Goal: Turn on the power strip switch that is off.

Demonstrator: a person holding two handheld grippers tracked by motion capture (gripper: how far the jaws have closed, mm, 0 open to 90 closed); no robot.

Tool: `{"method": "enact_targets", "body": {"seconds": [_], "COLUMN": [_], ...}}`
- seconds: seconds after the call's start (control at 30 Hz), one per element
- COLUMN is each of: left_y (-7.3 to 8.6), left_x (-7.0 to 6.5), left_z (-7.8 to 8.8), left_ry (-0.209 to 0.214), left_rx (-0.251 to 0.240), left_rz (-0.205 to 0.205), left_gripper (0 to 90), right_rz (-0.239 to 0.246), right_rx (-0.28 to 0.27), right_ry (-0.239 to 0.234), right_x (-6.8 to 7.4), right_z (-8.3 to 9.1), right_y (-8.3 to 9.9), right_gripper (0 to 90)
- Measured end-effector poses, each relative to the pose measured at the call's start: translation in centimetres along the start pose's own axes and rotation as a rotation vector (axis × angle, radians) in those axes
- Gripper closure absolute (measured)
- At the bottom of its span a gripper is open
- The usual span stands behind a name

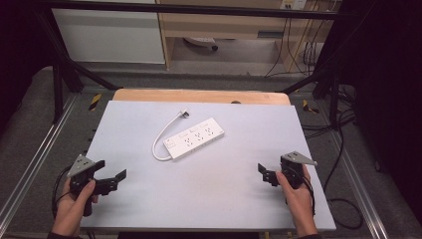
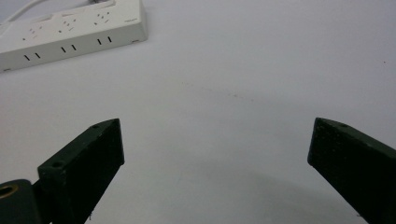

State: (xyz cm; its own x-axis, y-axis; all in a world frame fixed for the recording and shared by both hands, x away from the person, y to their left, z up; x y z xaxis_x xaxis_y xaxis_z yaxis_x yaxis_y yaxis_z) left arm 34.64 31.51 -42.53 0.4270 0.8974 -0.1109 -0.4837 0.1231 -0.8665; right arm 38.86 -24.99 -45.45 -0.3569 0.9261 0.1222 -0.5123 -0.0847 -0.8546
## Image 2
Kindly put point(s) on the white power strip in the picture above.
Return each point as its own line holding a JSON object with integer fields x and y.
{"x": 67, "y": 32}

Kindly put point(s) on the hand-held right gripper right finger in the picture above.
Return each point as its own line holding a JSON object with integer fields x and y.
{"x": 355, "y": 168}

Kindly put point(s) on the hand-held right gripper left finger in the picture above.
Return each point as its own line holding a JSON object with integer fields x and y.
{"x": 81, "y": 168}

